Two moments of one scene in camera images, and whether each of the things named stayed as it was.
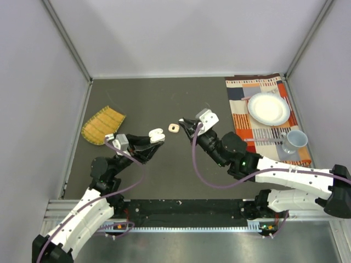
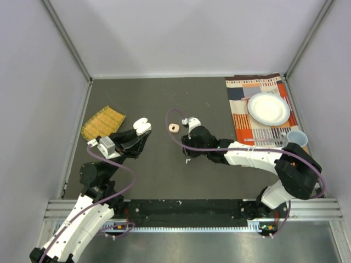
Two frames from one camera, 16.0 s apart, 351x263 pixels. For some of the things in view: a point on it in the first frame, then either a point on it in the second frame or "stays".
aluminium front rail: x=55 y=209 stays
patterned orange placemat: x=267 y=141 stays
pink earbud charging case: x=174 y=127 stays
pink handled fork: x=263 y=139 stays
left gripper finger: x=143 y=153 to x=132 y=148
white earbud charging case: x=157 y=135 to x=142 y=126
